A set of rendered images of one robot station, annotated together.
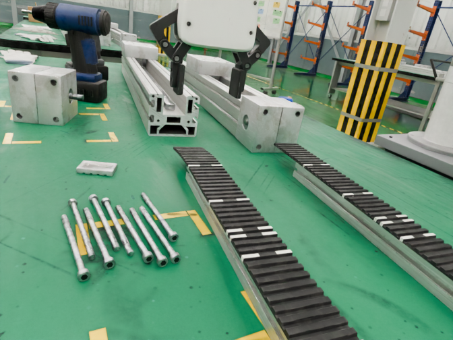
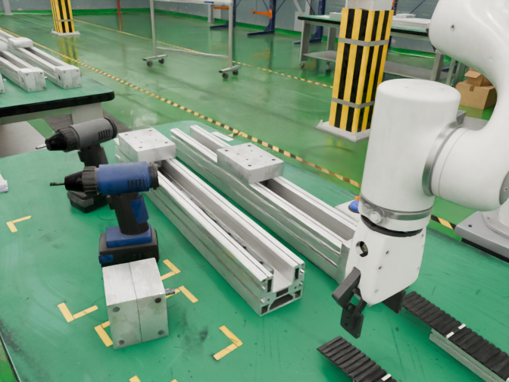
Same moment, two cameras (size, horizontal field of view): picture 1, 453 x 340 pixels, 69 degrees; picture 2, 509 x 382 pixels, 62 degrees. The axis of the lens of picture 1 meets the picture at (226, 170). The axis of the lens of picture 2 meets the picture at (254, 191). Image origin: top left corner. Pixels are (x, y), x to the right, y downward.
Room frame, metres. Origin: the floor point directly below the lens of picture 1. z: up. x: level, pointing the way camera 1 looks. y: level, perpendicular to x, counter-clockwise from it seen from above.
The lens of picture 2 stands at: (0.06, 0.30, 1.33)
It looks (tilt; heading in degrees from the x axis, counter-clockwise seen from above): 27 degrees down; 348
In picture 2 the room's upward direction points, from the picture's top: 2 degrees clockwise
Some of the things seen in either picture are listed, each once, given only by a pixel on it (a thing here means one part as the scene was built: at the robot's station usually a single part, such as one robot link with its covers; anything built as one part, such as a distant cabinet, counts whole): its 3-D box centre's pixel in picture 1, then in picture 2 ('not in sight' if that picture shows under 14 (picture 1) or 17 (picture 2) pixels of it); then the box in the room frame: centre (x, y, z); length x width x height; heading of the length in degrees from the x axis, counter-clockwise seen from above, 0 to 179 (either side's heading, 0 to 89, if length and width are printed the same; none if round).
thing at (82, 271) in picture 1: (73, 243); not in sight; (0.26, 0.14, 0.78); 0.11 x 0.01 x 0.01; 36
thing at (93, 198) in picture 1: (103, 220); not in sight; (0.31, 0.13, 0.78); 0.11 x 0.01 x 0.01; 36
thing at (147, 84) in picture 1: (147, 79); (185, 199); (1.01, 0.28, 0.82); 0.80 x 0.10 x 0.09; 23
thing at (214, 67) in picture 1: (208, 69); (248, 167); (1.09, 0.10, 0.87); 0.16 x 0.11 x 0.07; 23
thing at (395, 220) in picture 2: not in sight; (393, 206); (0.46, 0.05, 1.09); 0.09 x 0.08 x 0.03; 114
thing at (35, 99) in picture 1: (52, 94); (142, 299); (0.65, 0.37, 0.83); 0.11 x 0.10 x 0.10; 101
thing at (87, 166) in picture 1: (97, 168); not in sight; (0.43, 0.19, 0.78); 0.05 x 0.03 x 0.01; 97
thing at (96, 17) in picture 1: (67, 52); (110, 214); (0.84, 0.43, 0.89); 0.20 x 0.08 x 0.22; 95
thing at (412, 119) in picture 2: not in sight; (410, 143); (0.46, 0.04, 1.17); 0.09 x 0.08 x 0.13; 31
